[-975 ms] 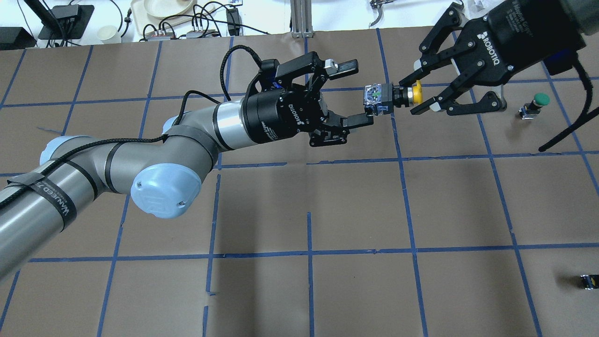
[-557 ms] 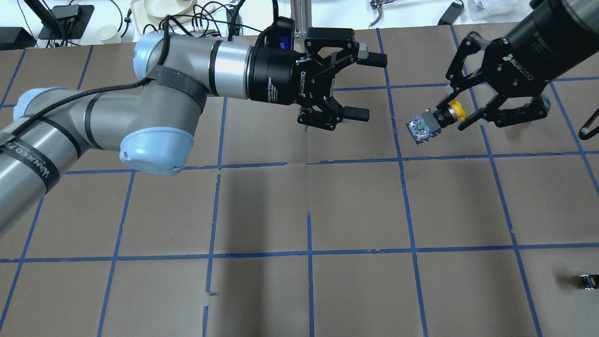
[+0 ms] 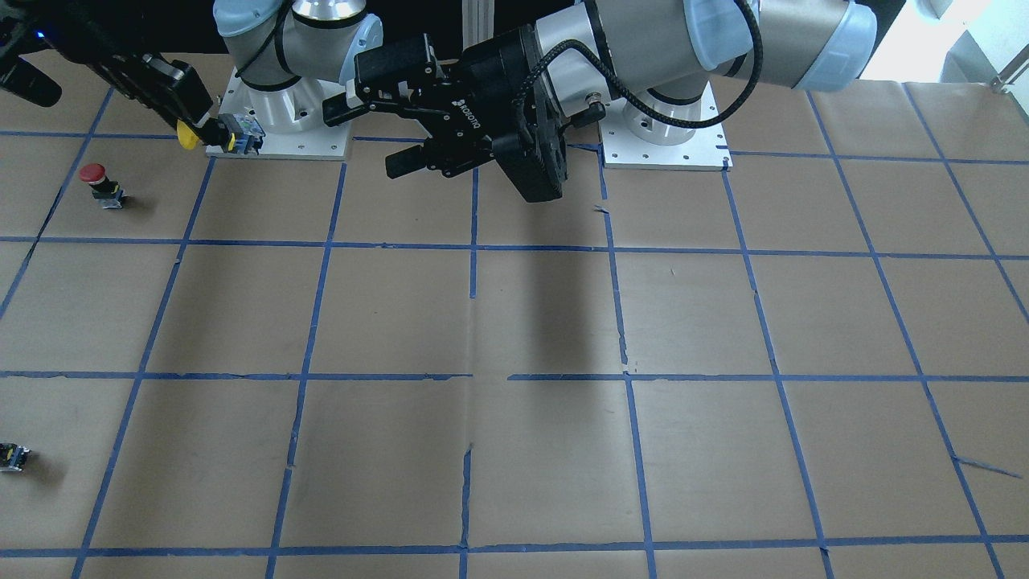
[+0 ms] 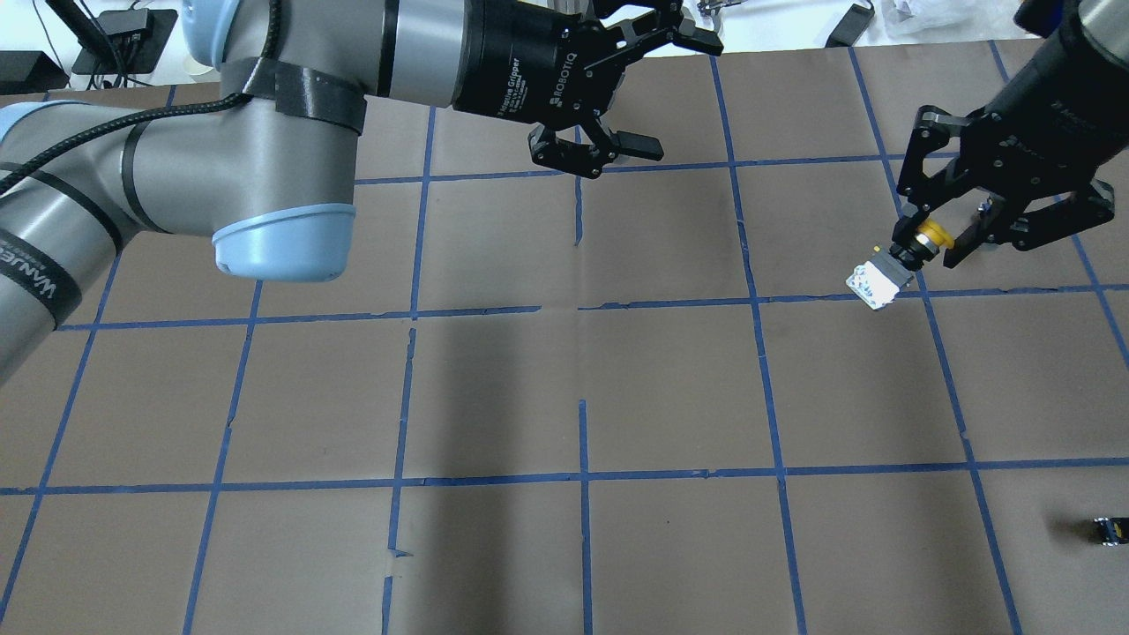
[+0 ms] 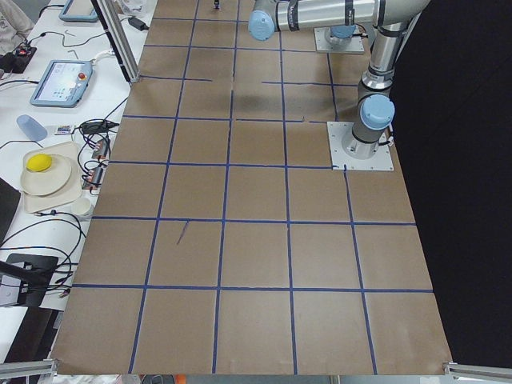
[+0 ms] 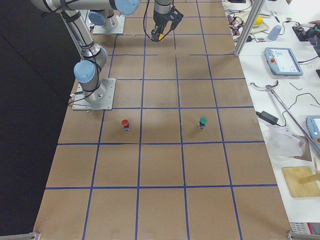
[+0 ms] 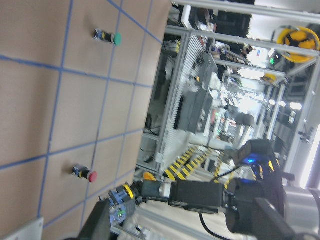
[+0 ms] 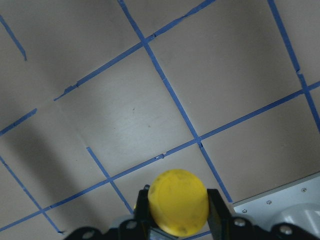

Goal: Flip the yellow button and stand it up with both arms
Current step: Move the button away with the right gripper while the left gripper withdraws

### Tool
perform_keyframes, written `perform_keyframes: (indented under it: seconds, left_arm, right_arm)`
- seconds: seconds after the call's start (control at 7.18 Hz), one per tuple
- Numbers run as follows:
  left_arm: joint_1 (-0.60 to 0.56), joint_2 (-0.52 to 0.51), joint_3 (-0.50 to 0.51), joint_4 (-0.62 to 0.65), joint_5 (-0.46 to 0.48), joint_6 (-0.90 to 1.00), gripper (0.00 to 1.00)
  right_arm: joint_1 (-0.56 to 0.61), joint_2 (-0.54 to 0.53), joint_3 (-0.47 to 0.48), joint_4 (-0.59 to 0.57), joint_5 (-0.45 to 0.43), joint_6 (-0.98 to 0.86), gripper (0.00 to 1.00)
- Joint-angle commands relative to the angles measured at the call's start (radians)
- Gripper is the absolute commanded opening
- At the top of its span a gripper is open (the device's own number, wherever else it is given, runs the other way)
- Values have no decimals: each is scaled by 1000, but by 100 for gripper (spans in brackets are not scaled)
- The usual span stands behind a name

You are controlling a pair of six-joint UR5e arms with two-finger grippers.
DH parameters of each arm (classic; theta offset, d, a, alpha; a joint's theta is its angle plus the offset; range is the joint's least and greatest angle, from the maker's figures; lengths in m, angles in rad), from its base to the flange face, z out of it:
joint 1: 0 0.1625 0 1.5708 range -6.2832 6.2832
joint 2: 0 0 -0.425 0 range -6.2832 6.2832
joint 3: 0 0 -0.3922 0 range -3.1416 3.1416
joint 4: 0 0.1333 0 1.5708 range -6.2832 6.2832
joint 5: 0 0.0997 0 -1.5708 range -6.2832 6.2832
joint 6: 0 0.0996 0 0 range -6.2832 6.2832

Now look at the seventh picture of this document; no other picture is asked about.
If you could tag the brown paper table cover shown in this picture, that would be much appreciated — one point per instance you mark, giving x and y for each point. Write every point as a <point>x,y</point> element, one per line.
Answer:
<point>68,99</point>

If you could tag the green push button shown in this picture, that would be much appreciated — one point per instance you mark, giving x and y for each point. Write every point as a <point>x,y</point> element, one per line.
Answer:
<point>113,38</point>

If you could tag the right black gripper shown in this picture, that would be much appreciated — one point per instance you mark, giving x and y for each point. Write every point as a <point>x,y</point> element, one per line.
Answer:
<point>208,197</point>

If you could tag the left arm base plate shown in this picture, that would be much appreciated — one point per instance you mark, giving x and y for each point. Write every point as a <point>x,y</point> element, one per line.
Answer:
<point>32,230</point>

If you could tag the red push button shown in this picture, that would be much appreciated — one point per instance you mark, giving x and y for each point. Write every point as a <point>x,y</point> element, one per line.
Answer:
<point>82,171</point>

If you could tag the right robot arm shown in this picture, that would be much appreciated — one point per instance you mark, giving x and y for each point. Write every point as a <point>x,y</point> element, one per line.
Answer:
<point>302,210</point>

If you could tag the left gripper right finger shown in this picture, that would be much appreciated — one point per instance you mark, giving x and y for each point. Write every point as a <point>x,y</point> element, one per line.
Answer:
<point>268,224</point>

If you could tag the yellow push button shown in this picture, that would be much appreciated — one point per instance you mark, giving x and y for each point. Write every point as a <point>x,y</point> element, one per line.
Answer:
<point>124,199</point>

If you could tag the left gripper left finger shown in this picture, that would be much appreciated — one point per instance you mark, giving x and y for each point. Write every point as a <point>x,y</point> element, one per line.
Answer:
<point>98,224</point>

